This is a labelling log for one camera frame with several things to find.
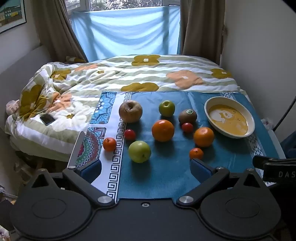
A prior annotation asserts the brown kiwi with sticker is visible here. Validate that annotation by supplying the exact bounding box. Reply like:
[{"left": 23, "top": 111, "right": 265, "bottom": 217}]
[{"left": 178, "top": 108, "right": 198, "bottom": 124}]

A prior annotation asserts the patterned white tablecloth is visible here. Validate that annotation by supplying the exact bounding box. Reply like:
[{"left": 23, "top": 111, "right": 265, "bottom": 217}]
[{"left": 75, "top": 91, "right": 132, "bottom": 202}]

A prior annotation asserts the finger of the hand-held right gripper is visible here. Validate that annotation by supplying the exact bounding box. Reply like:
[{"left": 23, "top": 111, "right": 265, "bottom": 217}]
[{"left": 253, "top": 155, "right": 296, "bottom": 171}]

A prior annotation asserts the black cable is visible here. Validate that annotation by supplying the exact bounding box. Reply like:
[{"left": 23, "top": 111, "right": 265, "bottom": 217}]
[{"left": 273, "top": 96, "right": 296, "bottom": 130}]

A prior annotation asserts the white plastic bag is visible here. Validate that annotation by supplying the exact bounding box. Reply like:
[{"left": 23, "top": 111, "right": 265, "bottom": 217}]
[{"left": 261, "top": 118, "right": 275, "bottom": 130}]

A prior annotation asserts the large orange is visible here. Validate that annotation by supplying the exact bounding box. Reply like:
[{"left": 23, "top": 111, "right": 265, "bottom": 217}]
[
  {"left": 152, "top": 120, "right": 175, "bottom": 142},
  {"left": 193, "top": 127, "right": 215, "bottom": 148}
]

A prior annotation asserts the red cherry tomato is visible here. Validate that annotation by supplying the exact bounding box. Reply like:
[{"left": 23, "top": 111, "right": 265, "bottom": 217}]
[
  {"left": 124, "top": 129, "right": 136, "bottom": 141},
  {"left": 181, "top": 122, "right": 194, "bottom": 133}
]

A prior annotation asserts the floral blanket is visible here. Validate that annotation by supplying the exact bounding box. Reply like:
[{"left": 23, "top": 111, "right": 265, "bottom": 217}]
[{"left": 5, "top": 54, "right": 241, "bottom": 160}]

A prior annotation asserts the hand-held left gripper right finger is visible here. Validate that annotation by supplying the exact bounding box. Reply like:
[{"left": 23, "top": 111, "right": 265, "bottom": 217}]
[{"left": 177, "top": 159, "right": 271, "bottom": 207}]

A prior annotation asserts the white and yellow bowl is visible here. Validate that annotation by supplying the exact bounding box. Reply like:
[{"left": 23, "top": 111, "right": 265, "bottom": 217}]
[{"left": 204, "top": 96, "right": 255, "bottom": 139}]

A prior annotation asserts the brown curtain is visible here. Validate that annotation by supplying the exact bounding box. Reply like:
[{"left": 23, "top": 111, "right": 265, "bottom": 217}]
[
  {"left": 180, "top": 0, "right": 226, "bottom": 65},
  {"left": 30, "top": 0, "right": 87, "bottom": 63}
]

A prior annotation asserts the green apple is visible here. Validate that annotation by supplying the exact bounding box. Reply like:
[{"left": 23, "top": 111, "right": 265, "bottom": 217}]
[
  {"left": 128, "top": 140, "right": 152, "bottom": 164},
  {"left": 159, "top": 100, "right": 176, "bottom": 117}
]

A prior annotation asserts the wrinkled brown apple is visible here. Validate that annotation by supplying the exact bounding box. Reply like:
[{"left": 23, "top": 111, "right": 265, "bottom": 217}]
[{"left": 119, "top": 100, "right": 143, "bottom": 123}]

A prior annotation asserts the wall poster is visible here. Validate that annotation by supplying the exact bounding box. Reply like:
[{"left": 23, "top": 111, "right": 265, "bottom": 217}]
[{"left": 0, "top": 0, "right": 27, "bottom": 34}]

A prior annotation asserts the pink patterned cloth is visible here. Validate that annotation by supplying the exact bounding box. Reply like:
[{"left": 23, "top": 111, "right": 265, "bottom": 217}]
[{"left": 6, "top": 100, "right": 20, "bottom": 116}]

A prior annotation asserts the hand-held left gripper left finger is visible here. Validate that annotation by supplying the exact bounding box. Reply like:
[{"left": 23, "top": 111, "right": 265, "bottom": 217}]
[{"left": 30, "top": 159, "right": 116, "bottom": 208}]

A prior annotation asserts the light blue window cloth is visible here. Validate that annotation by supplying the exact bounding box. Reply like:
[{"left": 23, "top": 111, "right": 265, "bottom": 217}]
[{"left": 70, "top": 6, "right": 181, "bottom": 62}]

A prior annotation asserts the dark blue cloth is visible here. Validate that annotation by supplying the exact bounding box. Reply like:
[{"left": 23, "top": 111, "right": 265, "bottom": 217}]
[{"left": 279, "top": 131, "right": 296, "bottom": 158}]

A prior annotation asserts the window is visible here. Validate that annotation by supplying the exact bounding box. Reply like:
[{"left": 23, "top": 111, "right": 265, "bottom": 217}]
[{"left": 66, "top": 0, "right": 181, "bottom": 12}]

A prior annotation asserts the black smartphone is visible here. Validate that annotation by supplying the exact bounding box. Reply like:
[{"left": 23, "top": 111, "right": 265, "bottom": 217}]
[{"left": 40, "top": 113, "right": 56, "bottom": 126}]

